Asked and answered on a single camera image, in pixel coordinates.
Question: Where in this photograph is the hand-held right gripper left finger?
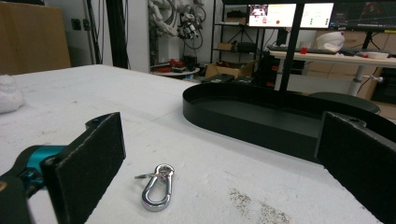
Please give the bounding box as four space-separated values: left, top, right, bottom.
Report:
40 112 127 224

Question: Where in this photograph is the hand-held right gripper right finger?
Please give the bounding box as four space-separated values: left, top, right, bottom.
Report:
314 111 396 224

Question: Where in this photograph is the silver metal snap hook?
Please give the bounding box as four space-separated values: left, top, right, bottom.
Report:
134 163 176 213

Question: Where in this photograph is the grey and white plush toy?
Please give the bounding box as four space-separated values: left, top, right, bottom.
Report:
0 74 25 115

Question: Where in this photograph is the black hanger stand with tray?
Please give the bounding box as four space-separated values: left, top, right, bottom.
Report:
182 0 396 164

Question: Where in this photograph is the light wooden desk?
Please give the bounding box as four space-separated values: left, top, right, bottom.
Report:
269 49 396 97

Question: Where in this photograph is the white bundle on desk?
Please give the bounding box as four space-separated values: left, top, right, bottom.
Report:
315 31 346 53

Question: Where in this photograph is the round white table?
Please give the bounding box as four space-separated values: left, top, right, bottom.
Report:
150 66 201 77

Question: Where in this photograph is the black case with red label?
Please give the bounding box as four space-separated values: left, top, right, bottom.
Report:
256 54 306 91

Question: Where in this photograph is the large brown cardboard panel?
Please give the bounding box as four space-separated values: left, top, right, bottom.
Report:
0 1 72 76

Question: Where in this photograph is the small black equipment box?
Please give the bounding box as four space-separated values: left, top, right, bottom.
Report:
233 76 255 85

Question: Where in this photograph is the computer monitor with dark screen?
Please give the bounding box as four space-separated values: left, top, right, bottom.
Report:
330 0 396 32

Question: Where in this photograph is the flat black equipment box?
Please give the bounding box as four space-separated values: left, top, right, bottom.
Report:
200 73 236 85

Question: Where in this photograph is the open cardboard box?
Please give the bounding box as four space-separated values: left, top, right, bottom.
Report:
205 60 258 79

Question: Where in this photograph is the black metal shelf rack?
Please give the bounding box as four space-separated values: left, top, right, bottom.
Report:
210 0 266 63

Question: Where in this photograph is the computer monitor with white screen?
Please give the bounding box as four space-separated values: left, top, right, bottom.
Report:
247 2 334 30

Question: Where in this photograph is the black vertical post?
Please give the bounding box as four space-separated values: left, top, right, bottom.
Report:
106 0 130 70

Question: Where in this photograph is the black wall outlet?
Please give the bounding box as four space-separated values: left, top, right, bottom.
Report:
70 18 83 32

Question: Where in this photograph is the white robot arm with cables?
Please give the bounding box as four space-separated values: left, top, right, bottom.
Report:
148 0 207 41

